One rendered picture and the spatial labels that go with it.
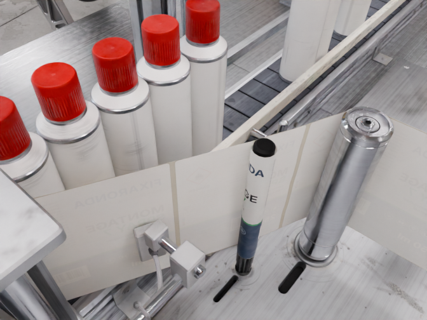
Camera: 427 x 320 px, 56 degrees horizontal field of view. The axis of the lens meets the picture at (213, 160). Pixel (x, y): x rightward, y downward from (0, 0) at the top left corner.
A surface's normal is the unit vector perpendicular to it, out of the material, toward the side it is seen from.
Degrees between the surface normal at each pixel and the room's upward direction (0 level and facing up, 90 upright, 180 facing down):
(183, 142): 90
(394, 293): 0
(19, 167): 42
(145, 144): 90
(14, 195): 0
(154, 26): 2
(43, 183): 90
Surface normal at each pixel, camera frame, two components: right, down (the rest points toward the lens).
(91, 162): 0.62, 0.60
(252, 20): 0.03, -0.66
